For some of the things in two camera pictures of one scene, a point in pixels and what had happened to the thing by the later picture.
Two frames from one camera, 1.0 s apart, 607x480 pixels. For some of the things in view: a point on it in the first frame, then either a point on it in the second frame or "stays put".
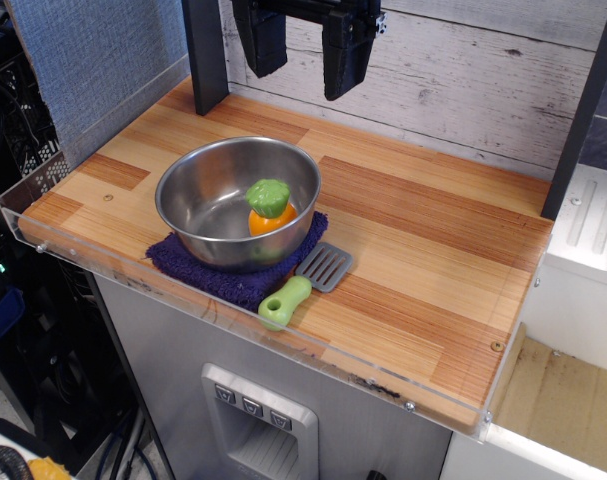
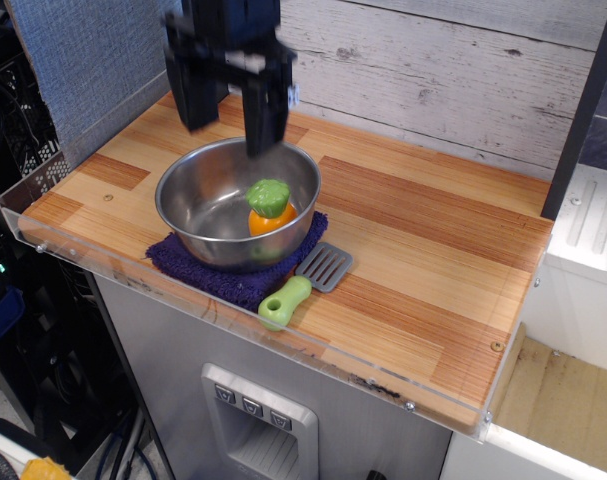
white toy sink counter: x=557 y=413 stays put
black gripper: x=348 y=32 to x=202 y=36
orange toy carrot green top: x=268 y=199 stays put
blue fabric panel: x=102 y=63 stays put
